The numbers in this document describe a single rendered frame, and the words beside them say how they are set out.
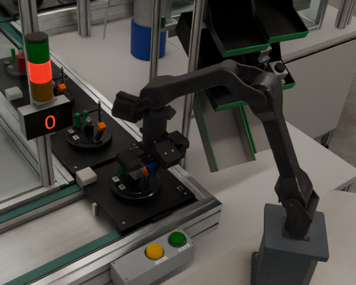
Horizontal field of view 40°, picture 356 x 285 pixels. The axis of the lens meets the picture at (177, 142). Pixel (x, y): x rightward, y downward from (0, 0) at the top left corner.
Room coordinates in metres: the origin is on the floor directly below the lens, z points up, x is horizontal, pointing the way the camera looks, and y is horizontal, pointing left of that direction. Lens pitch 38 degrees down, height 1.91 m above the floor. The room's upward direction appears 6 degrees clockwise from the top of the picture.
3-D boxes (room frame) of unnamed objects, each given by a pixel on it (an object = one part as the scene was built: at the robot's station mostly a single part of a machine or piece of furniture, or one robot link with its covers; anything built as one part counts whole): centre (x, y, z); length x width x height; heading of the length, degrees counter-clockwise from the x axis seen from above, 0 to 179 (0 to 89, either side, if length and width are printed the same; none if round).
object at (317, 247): (0.81, -0.30, 0.96); 0.15 x 0.15 x 0.20; 85
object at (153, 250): (0.78, 0.03, 0.96); 0.04 x 0.04 x 0.02
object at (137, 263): (0.78, 0.03, 0.93); 0.21 x 0.07 x 0.06; 131
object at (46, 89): (0.97, 0.33, 1.28); 0.05 x 0.05 x 0.05
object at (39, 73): (0.97, 0.33, 1.33); 0.05 x 0.05 x 0.05
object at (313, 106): (2.47, -0.35, 0.43); 1.11 x 0.68 x 0.86; 131
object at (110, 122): (1.19, 0.27, 1.01); 0.24 x 0.24 x 0.13; 41
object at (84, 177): (1.01, 0.24, 0.97); 0.05 x 0.05 x 0.04; 41
